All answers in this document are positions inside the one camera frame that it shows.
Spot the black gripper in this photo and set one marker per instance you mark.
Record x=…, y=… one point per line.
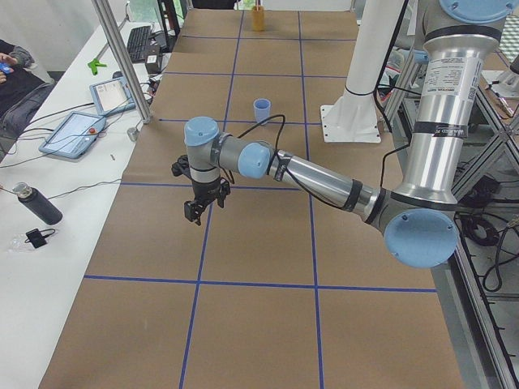
x=204, y=190

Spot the light blue plastic cup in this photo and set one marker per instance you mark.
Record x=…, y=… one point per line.
x=262, y=109

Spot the tan wooden cup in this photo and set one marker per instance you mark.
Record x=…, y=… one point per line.
x=257, y=18

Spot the far teach pendant tablet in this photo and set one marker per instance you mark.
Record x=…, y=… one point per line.
x=112, y=96

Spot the teach pendant tablet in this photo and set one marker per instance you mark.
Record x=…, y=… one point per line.
x=74, y=136
x=112, y=96

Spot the black box with label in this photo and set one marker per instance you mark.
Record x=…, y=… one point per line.
x=153, y=63

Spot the near teach pendant tablet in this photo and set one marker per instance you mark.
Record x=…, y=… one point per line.
x=74, y=136

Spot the black keyboard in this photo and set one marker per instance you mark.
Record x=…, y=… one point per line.
x=138, y=43

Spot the small black adapter box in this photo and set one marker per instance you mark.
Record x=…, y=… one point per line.
x=38, y=238

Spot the green plastic clamp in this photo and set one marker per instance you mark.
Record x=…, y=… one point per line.
x=94, y=66

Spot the black water bottle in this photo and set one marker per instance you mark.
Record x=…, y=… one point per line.
x=37, y=203

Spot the seated person in black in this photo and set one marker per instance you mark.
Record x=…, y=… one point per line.
x=22, y=93

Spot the aluminium frame post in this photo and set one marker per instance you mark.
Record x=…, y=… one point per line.
x=119, y=50

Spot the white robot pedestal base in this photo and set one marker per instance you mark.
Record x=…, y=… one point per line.
x=353, y=117

